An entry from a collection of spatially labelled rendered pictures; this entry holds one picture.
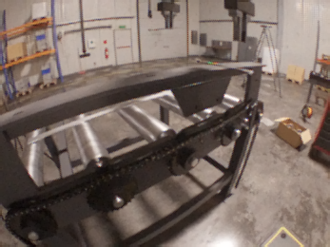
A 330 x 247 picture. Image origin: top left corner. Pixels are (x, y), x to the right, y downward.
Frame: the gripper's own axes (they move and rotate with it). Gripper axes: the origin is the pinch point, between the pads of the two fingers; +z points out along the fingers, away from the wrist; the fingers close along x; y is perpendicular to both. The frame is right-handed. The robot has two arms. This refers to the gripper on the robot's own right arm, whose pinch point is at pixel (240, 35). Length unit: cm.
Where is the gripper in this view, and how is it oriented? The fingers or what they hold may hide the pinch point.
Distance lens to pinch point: 57.6
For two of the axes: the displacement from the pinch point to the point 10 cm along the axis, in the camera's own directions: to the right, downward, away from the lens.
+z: 0.3, 8.7, 4.9
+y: 5.9, 3.8, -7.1
